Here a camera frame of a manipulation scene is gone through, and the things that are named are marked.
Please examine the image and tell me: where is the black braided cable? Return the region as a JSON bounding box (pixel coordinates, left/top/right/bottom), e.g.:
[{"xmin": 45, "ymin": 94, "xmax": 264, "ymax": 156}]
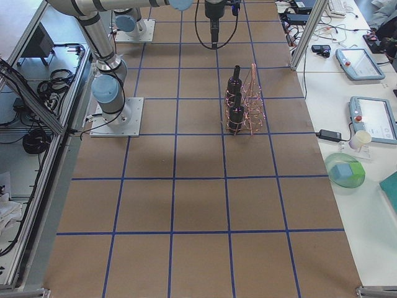
[{"xmin": 194, "ymin": 0, "xmax": 239, "ymax": 50}]

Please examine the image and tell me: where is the dark wine bottle slot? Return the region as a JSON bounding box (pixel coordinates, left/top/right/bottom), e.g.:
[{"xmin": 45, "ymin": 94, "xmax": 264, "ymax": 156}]
[
  {"xmin": 226, "ymin": 65, "xmax": 242, "ymax": 101},
  {"xmin": 228, "ymin": 93, "xmax": 244, "ymax": 135}
]

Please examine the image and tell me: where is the white paper cup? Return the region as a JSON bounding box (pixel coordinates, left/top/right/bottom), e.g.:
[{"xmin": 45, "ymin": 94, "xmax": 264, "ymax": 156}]
[{"xmin": 349, "ymin": 130, "xmax": 372, "ymax": 150}]

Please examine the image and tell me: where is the copper wire wine basket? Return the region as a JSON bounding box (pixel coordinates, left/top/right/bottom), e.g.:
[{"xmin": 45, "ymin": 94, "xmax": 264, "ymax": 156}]
[{"xmin": 224, "ymin": 63, "xmax": 265, "ymax": 135}]

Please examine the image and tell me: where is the green glass bowl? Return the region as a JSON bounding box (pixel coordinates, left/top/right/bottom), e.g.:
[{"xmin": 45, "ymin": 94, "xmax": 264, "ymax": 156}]
[{"xmin": 324, "ymin": 153, "xmax": 366, "ymax": 188}]

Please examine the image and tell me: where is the black box under table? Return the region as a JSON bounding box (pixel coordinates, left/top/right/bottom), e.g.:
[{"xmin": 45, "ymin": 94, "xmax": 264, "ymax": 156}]
[{"xmin": 17, "ymin": 22, "xmax": 55, "ymax": 66}]

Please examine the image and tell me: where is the lower blue teach pendant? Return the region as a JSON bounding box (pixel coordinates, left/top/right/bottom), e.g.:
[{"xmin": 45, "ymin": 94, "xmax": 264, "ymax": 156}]
[{"xmin": 349, "ymin": 96, "xmax": 396, "ymax": 145}]

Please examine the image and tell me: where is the black power adapter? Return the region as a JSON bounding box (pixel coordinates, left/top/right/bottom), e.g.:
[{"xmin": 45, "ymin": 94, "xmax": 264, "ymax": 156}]
[{"xmin": 316, "ymin": 129, "xmax": 342, "ymax": 142}]

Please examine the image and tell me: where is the dark wine bottle far slot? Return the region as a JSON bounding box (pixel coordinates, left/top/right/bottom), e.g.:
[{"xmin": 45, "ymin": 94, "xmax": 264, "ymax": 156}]
[{"xmin": 226, "ymin": 65, "xmax": 242, "ymax": 101}]

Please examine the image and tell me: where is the blue teach pendant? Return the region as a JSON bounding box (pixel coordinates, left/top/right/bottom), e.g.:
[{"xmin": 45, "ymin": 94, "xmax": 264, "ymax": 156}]
[
  {"xmin": 349, "ymin": 96, "xmax": 396, "ymax": 145},
  {"xmin": 335, "ymin": 48, "xmax": 385, "ymax": 81}
]

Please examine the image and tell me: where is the teal folder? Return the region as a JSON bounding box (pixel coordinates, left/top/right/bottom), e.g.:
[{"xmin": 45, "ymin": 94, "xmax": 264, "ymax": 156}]
[{"xmin": 379, "ymin": 172, "xmax": 397, "ymax": 212}]

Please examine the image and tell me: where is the upper blue teach pendant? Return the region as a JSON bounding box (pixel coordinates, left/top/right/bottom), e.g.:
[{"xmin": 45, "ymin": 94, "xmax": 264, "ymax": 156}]
[{"xmin": 335, "ymin": 48, "xmax": 385, "ymax": 81}]

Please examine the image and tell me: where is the aluminium frame post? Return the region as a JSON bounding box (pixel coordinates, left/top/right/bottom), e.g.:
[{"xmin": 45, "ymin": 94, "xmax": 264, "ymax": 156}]
[{"xmin": 290, "ymin": 0, "xmax": 328, "ymax": 71}]

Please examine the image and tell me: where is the dark wine bottle near slot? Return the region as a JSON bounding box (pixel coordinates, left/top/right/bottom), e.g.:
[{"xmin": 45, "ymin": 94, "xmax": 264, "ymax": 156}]
[{"xmin": 228, "ymin": 93, "xmax": 244, "ymax": 135}]

